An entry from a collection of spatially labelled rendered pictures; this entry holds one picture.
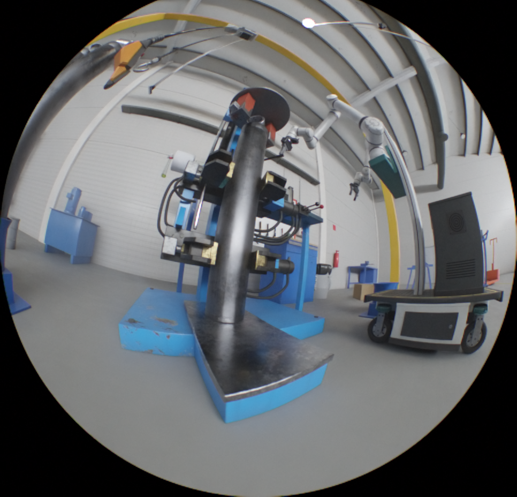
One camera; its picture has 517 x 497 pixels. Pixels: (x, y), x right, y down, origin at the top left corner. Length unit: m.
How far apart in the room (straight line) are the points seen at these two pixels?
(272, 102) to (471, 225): 1.65
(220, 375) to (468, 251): 1.17
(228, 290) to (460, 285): 1.22
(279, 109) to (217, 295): 1.51
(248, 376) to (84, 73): 1.48
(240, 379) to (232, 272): 0.49
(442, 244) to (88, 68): 2.08
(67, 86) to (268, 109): 1.52
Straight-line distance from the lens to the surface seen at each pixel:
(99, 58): 1.29
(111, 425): 0.52
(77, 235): 2.54
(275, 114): 1.59
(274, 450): 0.48
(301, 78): 7.02
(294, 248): 2.23
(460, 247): 1.05
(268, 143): 1.45
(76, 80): 1.17
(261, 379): 0.43
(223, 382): 0.41
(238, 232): 0.75
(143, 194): 3.04
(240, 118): 1.27
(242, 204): 0.80
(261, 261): 0.75
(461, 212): 1.10
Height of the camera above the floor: 0.43
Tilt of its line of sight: 12 degrees up
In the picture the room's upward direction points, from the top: 7 degrees clockwise
